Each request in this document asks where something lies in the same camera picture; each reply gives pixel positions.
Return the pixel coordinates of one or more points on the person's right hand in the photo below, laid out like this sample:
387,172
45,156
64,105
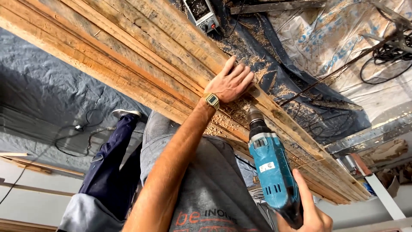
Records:
317,220

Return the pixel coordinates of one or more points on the person's left hand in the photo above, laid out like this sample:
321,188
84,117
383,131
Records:
230,85

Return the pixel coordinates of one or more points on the blue electric drill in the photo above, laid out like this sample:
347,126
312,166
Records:
273,174

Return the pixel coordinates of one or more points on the stack of long wooden planks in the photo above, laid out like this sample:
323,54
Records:
128,54

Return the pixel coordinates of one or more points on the gold digital wristwatch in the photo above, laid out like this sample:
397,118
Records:
211,100

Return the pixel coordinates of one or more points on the dark blue tarp with sawdust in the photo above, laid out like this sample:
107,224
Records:
289,80

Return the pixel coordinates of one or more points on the grey metal power box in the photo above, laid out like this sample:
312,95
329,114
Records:
202,13

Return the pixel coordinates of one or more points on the dark weathered wooden board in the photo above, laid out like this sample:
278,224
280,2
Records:
276,7

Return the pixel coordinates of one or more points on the rough brown wood piece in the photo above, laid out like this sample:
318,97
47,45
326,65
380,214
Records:
384,151

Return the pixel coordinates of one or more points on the grey metal beam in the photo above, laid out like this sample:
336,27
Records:
367,137

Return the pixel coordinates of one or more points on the person's grey printed t-shirt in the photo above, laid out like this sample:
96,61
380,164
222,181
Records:
212,187

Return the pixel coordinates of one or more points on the thin rusty metal rod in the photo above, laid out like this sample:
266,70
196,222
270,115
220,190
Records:
334,71

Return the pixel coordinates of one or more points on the person's grey shoe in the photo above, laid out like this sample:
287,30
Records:
126,113

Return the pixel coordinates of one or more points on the white printed plastic sheet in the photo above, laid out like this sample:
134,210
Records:
354,35

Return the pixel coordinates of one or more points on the person's navy trousers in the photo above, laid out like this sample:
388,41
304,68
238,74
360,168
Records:
109,170

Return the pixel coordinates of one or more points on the grey metal stand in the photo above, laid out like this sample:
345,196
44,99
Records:
394,29

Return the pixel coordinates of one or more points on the grey-blue tarp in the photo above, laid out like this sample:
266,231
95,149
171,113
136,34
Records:
48,96

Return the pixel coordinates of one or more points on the light grey garment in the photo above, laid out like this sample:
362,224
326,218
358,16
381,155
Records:
87,214

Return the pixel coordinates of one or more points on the thin wooden slats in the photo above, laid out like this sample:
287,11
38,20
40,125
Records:
35,165

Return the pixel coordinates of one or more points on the white metal frame bar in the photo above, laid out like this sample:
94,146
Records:
383,193

